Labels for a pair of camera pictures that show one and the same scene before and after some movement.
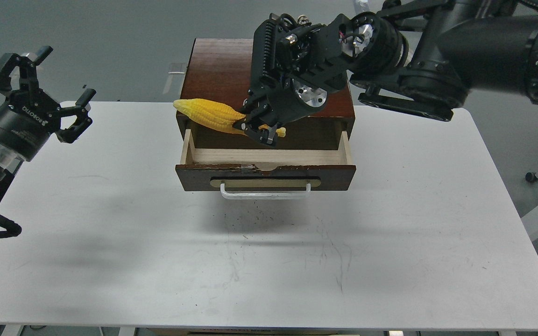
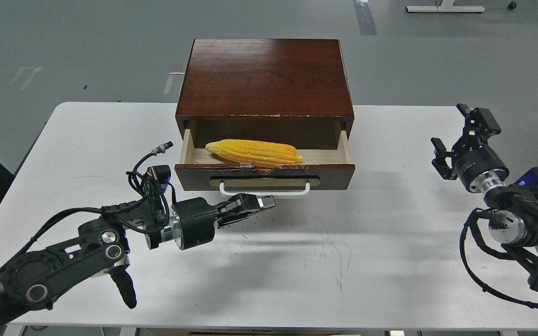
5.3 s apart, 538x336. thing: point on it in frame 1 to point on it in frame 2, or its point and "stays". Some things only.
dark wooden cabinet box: [219, 70] stays
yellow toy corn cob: [214, 115] to [257, 153]
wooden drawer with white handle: [265, 174] stays
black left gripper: [22, 123] to [192, 223]
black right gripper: [279, 96] to [472, 157]
